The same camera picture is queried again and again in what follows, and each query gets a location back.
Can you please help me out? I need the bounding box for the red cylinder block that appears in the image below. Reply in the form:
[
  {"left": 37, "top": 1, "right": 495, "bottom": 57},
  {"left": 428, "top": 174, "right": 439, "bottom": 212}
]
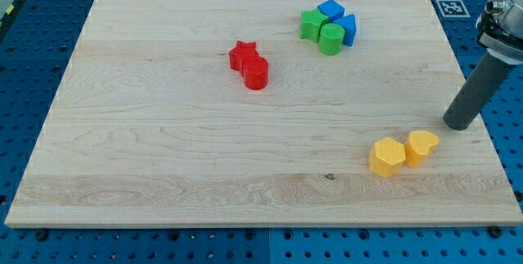
[{"left": 242, "top": 56, "right": 269, "bottom": 90}]

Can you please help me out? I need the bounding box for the white fiducial marker tag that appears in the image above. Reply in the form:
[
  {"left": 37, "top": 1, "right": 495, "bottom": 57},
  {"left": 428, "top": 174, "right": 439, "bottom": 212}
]
[{"left": 436, "top": 0, "right": 470, "bottom": 18}]

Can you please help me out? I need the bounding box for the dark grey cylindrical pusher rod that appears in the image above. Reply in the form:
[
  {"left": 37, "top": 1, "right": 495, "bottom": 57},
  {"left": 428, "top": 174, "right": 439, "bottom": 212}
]
[{"left": 443, "top": 51, "right": 516, "bottom": 131}]

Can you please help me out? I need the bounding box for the green star block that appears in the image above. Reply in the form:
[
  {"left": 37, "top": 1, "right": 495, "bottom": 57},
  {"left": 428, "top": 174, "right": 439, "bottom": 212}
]
[{"left": 300, "top": 8, "right": 329, "bottom": 43}]

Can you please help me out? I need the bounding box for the yellow heart block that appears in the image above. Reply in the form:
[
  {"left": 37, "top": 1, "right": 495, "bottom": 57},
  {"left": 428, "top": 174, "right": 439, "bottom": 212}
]
[{"left": 405, "top": 130, "right": 440, "bottom": 168}]

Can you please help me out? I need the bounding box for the blue triangular block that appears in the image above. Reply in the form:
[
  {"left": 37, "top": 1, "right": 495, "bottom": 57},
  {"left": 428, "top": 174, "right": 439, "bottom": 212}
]
[{"left": 333, "top": 14, "right": 357, "bottom": 47}]

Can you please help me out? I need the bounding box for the wooden board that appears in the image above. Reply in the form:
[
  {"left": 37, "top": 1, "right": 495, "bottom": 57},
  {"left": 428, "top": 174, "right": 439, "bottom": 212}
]
[{"left": 6, "top": 0, "right": 522, "bottom": 229}]

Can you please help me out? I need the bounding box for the green cylinder block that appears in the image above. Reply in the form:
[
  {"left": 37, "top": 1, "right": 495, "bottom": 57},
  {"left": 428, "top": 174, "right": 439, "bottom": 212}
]
[{"left": 319, "top": 23, "right": 345, "bottom": 56}]

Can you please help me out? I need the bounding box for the yellow hexagon block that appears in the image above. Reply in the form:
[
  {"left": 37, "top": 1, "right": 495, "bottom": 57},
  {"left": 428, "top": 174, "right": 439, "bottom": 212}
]
[{"left": 368, "top": 137, "right": 406, "bottom": 177}]

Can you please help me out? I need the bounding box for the red star block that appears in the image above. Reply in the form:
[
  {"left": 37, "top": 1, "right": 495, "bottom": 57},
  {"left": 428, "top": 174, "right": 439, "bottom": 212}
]
[{"left": 229, "top": 41, "right": 259, "bottom": 75}]

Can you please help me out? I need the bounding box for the blue cube block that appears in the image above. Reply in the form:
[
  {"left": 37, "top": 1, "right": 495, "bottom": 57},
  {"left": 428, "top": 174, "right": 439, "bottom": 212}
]
[{"left": 317, "top": 0, "right": 345, "bottom": 23}]

